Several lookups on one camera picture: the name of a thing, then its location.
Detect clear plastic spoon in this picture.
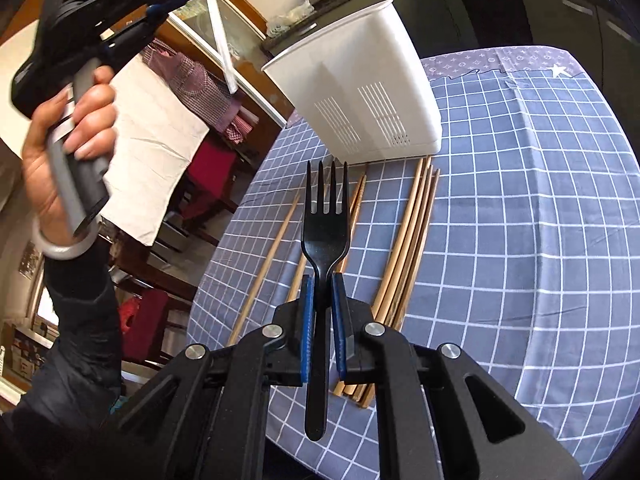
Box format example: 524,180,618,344
206,0,239,94

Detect black plastic fork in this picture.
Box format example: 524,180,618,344
300,162,350,441

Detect bamboo chopstick two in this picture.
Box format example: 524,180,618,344
342,159,434,401

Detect bamboo chopstick one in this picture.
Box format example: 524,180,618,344
332,156,433,399

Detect bamboo chopstick three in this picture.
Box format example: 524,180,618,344
351,164,438,404

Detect light wooden chopstick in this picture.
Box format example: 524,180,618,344
285,254,307,302
226,191,303,347

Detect left forearm dark sleeve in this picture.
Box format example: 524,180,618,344
1,244,122,479

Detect dark green kitchen cabinets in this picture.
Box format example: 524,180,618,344
262,0,639,134

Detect person's left hand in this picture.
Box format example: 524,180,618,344
22,66,117,246

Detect checkered hanging apron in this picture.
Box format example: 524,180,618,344
141,39,258,145

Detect blue grid tablecloth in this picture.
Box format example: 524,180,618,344
188,48,639,479

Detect white plastic utensil holder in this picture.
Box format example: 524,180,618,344
262,0,442,165

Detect silver bracelet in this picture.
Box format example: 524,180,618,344
31,213,101,261

